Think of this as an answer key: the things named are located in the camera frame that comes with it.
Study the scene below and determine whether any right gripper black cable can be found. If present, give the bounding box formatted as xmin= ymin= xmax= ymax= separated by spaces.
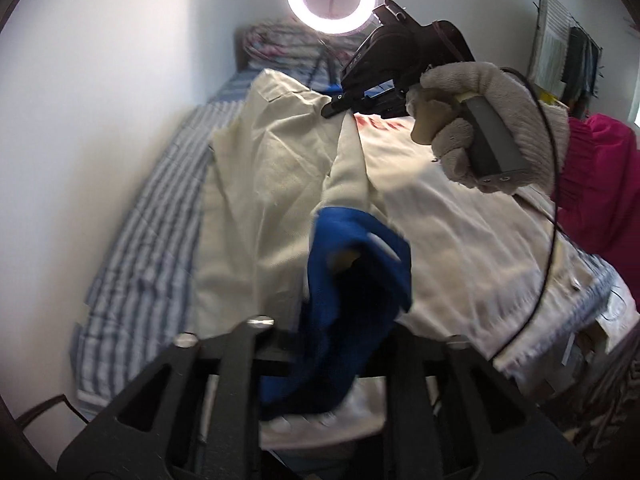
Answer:
xmin=487 ymin=66 xmax=560 ymax=363

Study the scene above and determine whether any dark floor cable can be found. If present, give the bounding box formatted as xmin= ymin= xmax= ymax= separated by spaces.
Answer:
xmin=14 ymin=394 xmax=95 ymax=427

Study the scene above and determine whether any white hanging cloth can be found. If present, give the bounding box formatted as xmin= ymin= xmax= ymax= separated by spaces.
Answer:
xmin=530 ymin=0 xmax=572 ymax=92

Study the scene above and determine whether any folded floral quilt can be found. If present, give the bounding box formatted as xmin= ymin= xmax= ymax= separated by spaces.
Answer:
xmin=245 ymin=19 xmax=372 ymax=70

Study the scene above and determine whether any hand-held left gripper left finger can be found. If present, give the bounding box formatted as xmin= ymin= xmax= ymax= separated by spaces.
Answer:
xmin=57 ymin=316 xmax=276 ymax=480

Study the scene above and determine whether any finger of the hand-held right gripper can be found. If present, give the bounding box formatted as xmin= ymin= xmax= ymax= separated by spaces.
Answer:
xmin=321 ymin=91 xmax=366 ymax=119

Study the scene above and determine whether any blue striped bed sheet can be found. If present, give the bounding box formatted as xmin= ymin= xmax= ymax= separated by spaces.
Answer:
xmin=72 ymin=67 xmax=637 ymax=406

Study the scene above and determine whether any ring light tripod stand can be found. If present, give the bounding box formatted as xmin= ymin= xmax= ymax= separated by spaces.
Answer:
xmin=305 ymin=0 xmax=351 ymax=93

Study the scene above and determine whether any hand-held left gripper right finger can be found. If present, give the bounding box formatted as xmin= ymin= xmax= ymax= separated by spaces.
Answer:
xmin=385 ymin=329 xmax=586 ymax=480

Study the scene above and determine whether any person's right hand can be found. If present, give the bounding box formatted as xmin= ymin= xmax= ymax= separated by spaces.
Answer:
xmin=406 ymin=61 xmax=571 ymax=197

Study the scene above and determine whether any dark wooden headboard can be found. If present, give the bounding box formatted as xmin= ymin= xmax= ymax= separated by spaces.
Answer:
xmin=233 ymin=25 xmax=252 ymax=72

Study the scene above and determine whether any person's grey striped clothing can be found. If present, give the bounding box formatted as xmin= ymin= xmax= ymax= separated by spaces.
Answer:
xmin=560 ymin=345 xmax=640 ymax=463

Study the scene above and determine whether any dark hanging cloth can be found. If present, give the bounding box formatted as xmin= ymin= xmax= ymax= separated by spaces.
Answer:
xmin=564 ymin=26 xmax=602 ymax=107

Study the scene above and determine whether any cream and blue jacket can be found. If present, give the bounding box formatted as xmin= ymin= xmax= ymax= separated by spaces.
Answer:
xmin=192 ymin=67 xmax=603 ymax=453

